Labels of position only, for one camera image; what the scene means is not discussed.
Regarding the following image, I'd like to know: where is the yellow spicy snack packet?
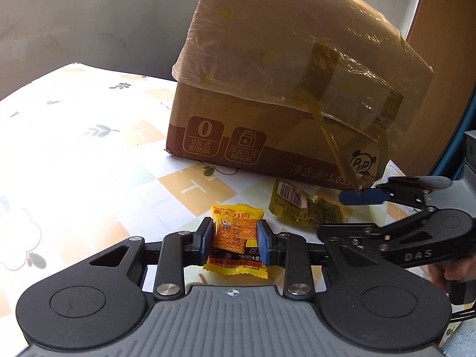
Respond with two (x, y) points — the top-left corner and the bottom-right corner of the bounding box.
(203, 204), (268, 279)

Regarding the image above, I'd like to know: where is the gold foil snack packet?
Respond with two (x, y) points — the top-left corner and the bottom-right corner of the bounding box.
(269, 179), (343, 229)

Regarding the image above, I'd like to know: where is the floral checkered tablecloth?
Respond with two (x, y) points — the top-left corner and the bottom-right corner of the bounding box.
(0, 62), (462, 343)

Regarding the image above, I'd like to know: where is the brown cardboard box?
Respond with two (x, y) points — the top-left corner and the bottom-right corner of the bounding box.
(166, 0), (433, 190)

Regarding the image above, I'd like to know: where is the person right hand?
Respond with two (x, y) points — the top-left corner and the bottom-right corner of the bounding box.
(423, 256), (476, 289)

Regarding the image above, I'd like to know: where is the wooden door panel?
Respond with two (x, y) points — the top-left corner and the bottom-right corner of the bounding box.
(391, 0), (475, 175)

